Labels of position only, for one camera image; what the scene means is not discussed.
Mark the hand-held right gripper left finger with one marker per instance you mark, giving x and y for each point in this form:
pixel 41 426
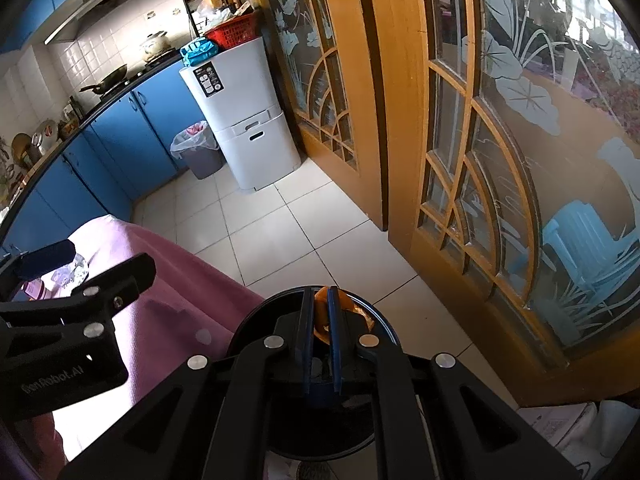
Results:
pixel 308 345

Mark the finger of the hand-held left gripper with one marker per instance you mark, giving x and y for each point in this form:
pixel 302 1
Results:
pixel 115 285
pixel 47 258

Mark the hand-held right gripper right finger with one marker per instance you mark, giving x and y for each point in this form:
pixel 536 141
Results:
pixel 334 345

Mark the orange plastic wrapper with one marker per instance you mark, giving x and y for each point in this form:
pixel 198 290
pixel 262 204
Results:
pixel 321 315

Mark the black round trash bin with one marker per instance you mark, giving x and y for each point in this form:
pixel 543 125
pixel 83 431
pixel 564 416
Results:
pixel 250 325

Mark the clear plastic wrapper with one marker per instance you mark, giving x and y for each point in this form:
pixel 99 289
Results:
pixel 75 267

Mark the pink tablecloth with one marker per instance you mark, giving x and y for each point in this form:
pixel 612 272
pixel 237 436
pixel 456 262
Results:
pixel 165 285

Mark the round wooden board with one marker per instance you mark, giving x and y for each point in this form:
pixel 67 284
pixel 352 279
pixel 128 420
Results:
pixel 21 146

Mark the steel pot lid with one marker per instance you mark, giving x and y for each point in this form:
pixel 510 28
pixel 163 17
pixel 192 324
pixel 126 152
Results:
pixel 45 132

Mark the blue base cabinets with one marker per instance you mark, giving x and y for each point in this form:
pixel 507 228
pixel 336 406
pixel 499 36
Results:
pixel 115 130

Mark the grey waste bin white liner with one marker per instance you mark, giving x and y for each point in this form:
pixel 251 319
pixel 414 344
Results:
pixel 202 165

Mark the black wok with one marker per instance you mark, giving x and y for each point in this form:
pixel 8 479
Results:
pixel 111 77

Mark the white plastic storage cabinet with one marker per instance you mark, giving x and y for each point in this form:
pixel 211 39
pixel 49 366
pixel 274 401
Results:
pixel 240 90

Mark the white clay pot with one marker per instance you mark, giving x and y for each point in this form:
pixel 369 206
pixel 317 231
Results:
pixel 154 46

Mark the white printed bag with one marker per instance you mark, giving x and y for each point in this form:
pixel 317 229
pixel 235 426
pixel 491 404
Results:
pixel 565 430

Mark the wooden etched glass door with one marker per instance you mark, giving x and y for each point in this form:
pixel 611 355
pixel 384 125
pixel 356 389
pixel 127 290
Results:
pixel 415 110
pixel 345 60

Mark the blue snack packet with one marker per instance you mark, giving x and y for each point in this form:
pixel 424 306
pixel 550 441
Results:
pixel 200 50

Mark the steel range hood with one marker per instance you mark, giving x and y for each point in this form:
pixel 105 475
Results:
pixel 90 10

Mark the light blue plastic chair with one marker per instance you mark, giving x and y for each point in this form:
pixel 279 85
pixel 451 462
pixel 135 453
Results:
pixel 575 240

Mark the red plastic basket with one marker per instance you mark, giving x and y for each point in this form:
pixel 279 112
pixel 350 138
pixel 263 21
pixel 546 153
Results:
pixel 235 32

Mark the crumpled white plastic bag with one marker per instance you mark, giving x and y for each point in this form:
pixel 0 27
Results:
pixel 210 12

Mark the blue wall cabinets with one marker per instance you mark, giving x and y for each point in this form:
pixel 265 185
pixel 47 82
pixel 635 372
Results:
pixel 30 15

